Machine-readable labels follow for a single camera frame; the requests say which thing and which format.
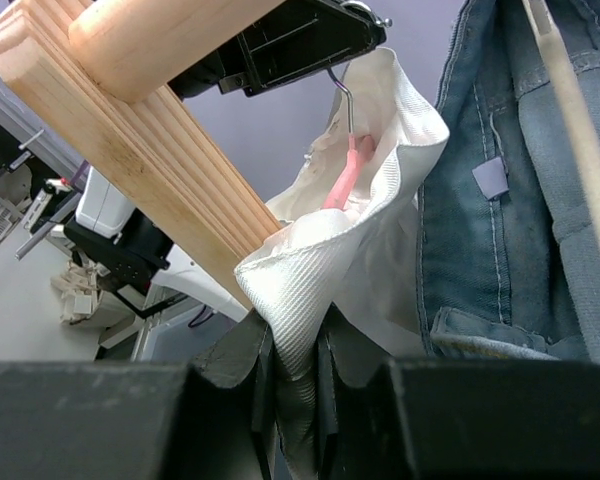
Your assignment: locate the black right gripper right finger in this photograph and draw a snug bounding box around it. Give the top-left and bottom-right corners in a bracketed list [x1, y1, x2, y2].
[316, 307, 600, 479]

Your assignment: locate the pink hanger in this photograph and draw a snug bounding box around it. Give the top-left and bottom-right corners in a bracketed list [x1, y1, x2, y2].
[322, 67, 375, 210]

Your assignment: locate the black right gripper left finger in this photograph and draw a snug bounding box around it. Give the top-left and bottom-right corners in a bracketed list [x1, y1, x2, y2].
[0, 312, 275, 479]

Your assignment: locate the beige hanger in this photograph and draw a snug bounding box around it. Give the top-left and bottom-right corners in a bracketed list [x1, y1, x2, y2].
[523, 1, 600, 248]

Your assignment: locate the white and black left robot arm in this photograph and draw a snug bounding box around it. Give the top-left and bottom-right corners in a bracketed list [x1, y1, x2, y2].
[64, 1, 392, 325]

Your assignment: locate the wooden clothes rack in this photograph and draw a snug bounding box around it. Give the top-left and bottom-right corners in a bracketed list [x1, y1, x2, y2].
[0, 1, 280, 307]

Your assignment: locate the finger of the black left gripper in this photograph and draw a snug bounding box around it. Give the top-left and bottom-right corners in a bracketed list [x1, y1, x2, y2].
[168, 0, 386, 98]

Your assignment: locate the blue denim garment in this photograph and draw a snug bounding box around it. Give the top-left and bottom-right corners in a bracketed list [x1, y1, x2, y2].
[417, 1, 600, 365]

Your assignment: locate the white pleated skirt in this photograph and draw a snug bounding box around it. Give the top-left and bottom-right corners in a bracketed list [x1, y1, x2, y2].
[235, 48, 449, 479]

